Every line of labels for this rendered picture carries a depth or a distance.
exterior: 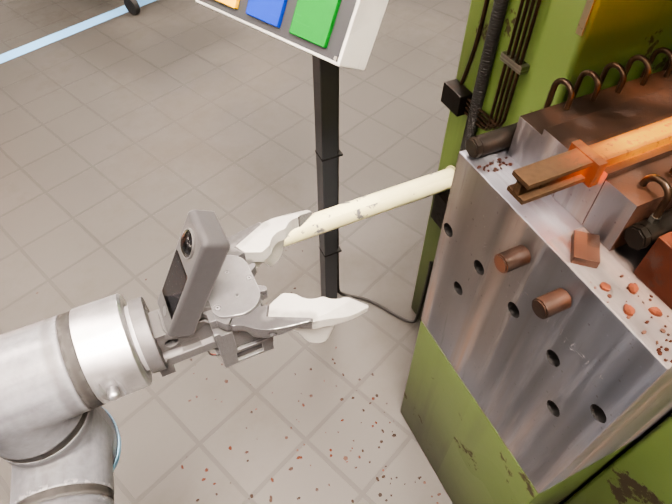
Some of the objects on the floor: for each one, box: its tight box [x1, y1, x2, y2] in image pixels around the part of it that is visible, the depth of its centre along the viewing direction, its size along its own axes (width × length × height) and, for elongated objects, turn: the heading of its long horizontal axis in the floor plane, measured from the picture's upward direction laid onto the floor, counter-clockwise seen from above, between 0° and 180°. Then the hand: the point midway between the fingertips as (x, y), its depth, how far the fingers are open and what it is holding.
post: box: [312, 55, 338, 299], centre depth 128 cm, size 4×4×108 cm
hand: (335, 252), depth 53 cm, fingers open, 13 cm apart
